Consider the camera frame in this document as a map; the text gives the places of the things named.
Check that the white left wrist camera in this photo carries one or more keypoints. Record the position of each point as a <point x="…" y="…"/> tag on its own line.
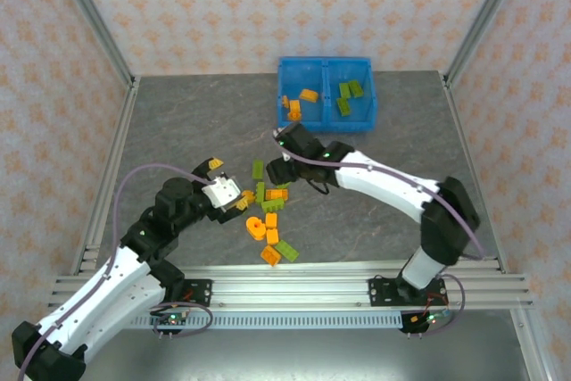
<point x="220" y="191"/>

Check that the orange round lego piece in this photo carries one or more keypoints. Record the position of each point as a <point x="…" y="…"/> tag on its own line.
<point x="255" y="228"/>

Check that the aluminium cross beam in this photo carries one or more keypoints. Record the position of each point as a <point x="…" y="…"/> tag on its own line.
<point x="290" y="287"/>

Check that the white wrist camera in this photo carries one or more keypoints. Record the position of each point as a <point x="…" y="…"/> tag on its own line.
<point x="277" y="132"/>
<point x="220" y="191"/>

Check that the blue plastic bin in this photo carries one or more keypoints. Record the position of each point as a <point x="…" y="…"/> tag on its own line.
<point x="357" y="118"/>
<point x="308" y="75"/>

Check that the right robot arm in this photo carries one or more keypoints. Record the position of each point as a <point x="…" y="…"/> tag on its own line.
<point x="388" y="184"/>

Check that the orange sloped lego brick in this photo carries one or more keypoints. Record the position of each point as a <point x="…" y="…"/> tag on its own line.
<point x="292" y="116"/>

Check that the aluminium frame leg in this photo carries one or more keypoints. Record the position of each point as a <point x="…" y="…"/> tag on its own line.
<point x="528" y="345"/>

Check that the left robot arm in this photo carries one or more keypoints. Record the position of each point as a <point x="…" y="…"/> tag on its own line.
<point x="111" y="292"/>

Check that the green lego brick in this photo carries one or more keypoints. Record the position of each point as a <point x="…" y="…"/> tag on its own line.
<point x="287" y="250"/>
<point x="343" y="106"/>
<point x="282" y="185"/>
<point x="343" y="88"/>
<point x="355" y="88"/>
<point x="273" y="205"/>
<point x="257" y="170"/>
<point x="260" y="192"/>

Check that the aluminium upright post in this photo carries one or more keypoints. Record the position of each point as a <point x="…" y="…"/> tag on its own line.
<point x="97" y="19"/>
<point x="482" y="19"/>

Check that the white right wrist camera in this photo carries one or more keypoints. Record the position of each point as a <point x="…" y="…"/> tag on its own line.
<point x="277" y="132"/>

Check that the aluminium side rail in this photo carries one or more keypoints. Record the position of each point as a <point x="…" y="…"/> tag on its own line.
<point x="461" y="131"/>
<point x="119" y="140"/>

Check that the metal base panel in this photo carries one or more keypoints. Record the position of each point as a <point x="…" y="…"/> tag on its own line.
<point x="290" y="354"/>

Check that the small circuit board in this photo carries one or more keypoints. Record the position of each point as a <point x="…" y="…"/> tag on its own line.
<point x="171" y="320"/>
<point x="430" y="319"/>

